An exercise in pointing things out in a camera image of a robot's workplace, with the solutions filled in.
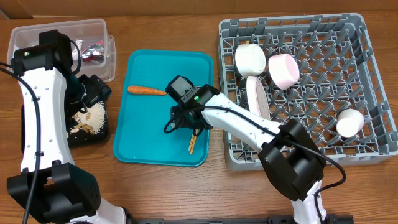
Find pink white bowl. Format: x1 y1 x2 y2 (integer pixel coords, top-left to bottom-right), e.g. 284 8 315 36
268 54 300 90

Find black plastic tray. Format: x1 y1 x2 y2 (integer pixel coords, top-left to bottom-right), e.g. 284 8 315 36
21 88 110 156

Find teal serving tray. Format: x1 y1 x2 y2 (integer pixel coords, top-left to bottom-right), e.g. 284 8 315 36
113 49 214 167

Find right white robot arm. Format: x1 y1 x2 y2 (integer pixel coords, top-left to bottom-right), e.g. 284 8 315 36
164 75 327 223

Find white paper cup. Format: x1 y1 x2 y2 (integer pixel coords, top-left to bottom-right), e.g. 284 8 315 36
336 109 364 138

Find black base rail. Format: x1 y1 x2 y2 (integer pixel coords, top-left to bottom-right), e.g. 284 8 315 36
134 215 354 224

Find pale green bowl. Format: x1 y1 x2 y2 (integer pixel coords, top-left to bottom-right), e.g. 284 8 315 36
235 44 266 78

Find grey dishwasher rack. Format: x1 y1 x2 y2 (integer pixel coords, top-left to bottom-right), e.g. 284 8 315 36
218 13 397 166

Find rice and peanut scraps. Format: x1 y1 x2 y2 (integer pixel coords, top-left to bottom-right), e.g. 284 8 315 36
67 101 106 138

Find orange carrot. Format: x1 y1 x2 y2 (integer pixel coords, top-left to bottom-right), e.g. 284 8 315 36
127 85 167 96

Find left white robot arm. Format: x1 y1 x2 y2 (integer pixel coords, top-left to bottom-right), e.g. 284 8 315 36
1 30 134 223

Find white plate with scraps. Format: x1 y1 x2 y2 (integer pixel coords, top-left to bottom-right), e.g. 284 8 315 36
246 76 271 120

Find red silver foil wrapper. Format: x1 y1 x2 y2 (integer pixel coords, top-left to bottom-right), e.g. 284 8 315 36
81 40 105 63

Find clear plastic bin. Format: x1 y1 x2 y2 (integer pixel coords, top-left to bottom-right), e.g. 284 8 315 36
7 19 116 82

